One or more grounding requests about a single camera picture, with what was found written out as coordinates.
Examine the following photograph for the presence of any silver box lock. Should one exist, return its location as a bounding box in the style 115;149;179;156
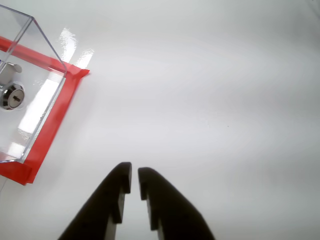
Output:
0;62;26;112

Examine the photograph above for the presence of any red tape square outline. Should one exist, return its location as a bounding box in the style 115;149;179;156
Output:
0;36;91;187

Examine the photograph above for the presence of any transparent plastic box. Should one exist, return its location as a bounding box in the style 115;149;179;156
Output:
0;4;68;165

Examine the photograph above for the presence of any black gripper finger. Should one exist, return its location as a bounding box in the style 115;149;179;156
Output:
137;166;217;240
57;161;133;240

